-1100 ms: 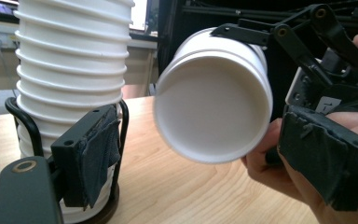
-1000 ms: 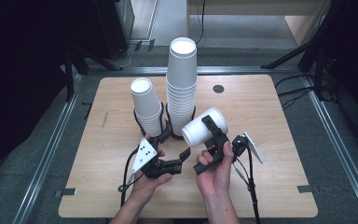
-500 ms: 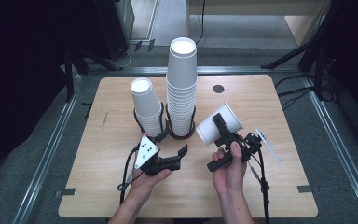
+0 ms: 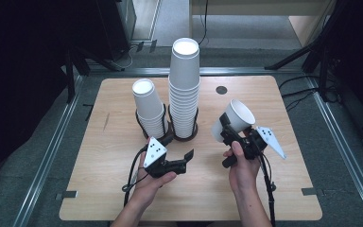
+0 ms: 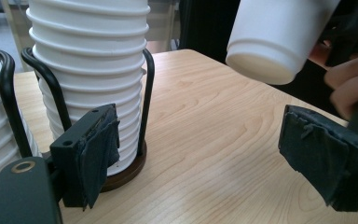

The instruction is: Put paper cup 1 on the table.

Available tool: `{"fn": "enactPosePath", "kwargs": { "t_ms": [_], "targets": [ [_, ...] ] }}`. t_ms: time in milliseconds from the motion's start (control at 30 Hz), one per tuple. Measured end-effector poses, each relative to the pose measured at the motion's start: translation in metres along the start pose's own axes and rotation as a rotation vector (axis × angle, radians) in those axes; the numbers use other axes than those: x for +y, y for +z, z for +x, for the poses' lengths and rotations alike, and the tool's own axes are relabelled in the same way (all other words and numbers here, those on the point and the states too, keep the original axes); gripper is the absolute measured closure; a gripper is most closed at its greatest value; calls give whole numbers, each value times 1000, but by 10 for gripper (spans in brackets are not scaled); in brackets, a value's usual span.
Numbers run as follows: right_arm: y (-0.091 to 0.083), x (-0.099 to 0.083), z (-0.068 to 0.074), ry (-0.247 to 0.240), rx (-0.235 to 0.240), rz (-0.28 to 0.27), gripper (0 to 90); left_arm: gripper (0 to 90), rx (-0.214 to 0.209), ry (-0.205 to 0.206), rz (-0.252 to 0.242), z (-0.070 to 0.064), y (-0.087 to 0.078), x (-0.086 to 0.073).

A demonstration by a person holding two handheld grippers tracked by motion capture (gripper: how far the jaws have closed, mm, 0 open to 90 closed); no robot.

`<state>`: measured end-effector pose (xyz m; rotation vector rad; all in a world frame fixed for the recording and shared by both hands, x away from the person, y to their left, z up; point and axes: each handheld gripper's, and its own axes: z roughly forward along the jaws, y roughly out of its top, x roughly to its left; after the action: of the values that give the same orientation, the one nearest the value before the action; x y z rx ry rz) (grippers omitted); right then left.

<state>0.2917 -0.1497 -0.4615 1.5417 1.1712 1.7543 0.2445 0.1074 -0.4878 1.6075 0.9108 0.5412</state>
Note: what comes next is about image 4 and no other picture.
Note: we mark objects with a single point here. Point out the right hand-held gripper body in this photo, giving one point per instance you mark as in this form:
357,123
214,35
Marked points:
252,145

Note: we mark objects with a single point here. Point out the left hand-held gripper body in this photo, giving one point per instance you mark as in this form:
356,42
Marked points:
154,153

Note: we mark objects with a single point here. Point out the white paper cup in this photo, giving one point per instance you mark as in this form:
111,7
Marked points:
236,118

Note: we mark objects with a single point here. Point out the short stack of white paper cups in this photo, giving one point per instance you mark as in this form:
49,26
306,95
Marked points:
146,101

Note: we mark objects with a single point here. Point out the tall stack of white paper cups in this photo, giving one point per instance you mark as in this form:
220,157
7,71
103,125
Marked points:
184,69

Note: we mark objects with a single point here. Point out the person's right hand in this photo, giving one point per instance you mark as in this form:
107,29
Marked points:
247,176

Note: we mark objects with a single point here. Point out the person's left hand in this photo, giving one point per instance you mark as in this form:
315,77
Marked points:
148,189

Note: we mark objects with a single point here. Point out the black round table grommet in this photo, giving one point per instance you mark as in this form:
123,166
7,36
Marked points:
221,90

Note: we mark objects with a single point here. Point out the grey tape piece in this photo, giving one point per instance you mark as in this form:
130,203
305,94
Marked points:
67,195
310,191

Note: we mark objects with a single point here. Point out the small black floor foot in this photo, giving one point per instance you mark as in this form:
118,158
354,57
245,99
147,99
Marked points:
153,46
140,46

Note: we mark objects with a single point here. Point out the black tripod stand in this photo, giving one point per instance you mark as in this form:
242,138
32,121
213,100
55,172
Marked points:
296,56

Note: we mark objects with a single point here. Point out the black metal stand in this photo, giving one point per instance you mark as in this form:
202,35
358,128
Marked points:
70,82

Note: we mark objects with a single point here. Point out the light wooden desk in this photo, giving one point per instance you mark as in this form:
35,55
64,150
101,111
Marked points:
258,8

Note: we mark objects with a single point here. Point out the dark cabinet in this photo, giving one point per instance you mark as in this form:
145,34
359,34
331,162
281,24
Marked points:
113,25

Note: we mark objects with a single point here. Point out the black curtain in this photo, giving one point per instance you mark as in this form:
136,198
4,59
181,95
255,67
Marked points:
12,78

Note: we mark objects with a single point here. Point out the aluminium floor rail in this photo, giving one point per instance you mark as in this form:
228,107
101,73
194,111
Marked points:
337,132
48,157

